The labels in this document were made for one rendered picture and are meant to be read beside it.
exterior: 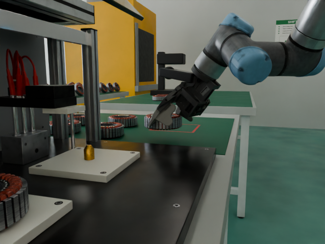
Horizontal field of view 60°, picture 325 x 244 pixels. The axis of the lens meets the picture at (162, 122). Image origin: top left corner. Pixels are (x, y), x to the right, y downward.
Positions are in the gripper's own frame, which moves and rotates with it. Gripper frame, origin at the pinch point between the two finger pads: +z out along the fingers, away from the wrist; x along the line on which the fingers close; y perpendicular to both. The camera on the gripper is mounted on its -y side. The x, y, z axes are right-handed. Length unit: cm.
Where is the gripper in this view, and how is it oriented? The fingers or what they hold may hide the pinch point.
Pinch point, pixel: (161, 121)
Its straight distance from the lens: 83.9
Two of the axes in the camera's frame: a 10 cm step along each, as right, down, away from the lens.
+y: 6.2, 6.9, -3.8
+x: 6.0, -1.1, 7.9
